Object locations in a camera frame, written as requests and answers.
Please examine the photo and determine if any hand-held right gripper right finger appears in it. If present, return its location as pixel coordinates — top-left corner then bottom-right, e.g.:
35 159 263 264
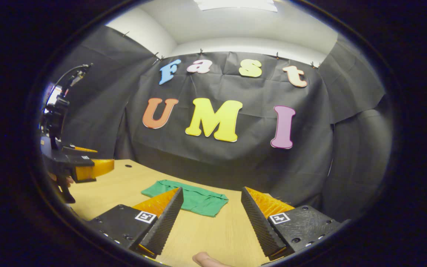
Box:
241 187 349 260

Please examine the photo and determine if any black backdrop cloth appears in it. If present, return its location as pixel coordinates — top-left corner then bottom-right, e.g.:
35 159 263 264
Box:
43 24 394 223

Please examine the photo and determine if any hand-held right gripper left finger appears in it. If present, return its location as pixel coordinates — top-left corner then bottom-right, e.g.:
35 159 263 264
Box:
87 187 184 259

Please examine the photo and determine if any ceiling light panel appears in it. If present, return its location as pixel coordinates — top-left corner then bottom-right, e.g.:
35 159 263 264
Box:
194 0 279 12

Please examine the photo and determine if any green T-shirt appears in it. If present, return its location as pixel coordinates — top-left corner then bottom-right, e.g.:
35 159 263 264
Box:
141 180 229 217

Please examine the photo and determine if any computer monitor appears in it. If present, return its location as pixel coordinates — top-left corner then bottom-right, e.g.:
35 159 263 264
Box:
44 85 63 112

